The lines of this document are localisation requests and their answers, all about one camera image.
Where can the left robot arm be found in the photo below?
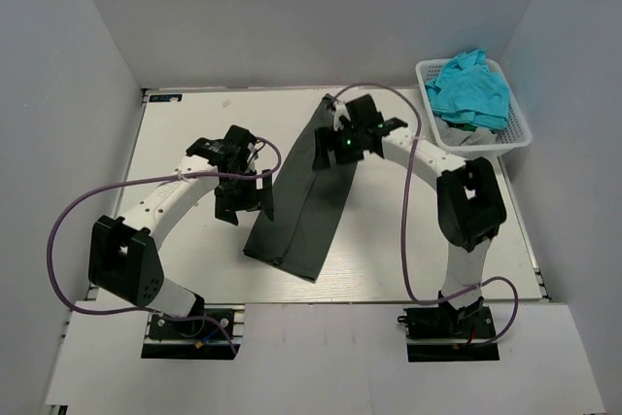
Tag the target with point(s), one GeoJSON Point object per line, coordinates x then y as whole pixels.
{"type": "Point", "coordinates": [123, 257]}

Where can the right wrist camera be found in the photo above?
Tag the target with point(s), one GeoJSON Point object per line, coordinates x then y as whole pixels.
{"type": "Point", "coordinates": [361, 115]}

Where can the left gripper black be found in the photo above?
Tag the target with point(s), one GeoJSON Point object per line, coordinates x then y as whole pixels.
{"type": "Point", "coordinates": [226, 207]}

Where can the turquoise t shirt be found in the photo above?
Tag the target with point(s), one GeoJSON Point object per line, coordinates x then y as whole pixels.
{"type": "Point", "coordinates": [468, 91]}

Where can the dark grey t shirt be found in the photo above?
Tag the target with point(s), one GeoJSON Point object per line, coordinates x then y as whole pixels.
{"type": "Point", "coordinates": [308, 207]}

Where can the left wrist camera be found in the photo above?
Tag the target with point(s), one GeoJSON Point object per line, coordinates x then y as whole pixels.
{"type": "Point", "coordinates": [230, 154]}

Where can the light grey t shirt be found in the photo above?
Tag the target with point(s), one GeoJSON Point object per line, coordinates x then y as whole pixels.
{"type": "Point", "coordinates": [454, 136]}

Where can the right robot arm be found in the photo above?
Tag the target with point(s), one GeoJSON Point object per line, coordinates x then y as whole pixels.
{"type": "Point", "coordinates": [470, 209]}

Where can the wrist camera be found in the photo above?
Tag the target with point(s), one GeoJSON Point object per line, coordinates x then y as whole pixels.
{"type": "Point", "coordinates": [361, 115]}
{"type": "Point", "coordinates": [230, 154]}

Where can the white plastic basket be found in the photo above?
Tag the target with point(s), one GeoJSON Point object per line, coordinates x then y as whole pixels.
{"type": "Point", "coordinates": [516, 135]}

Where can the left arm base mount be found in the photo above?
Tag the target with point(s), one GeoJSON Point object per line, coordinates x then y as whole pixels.
{"type": "Point", "coordinates": [217, 339]}

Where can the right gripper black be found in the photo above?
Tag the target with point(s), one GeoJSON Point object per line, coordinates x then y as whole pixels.
{"type": "Point", "coordinates": [327, 137]}

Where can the blue table label sticker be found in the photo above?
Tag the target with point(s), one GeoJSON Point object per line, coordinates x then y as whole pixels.
{"type": "Point", "coordinates": [165, 98]}

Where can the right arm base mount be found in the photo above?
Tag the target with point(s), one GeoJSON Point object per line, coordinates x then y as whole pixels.
{"type": "Point", "coordinates": [432, 338]}

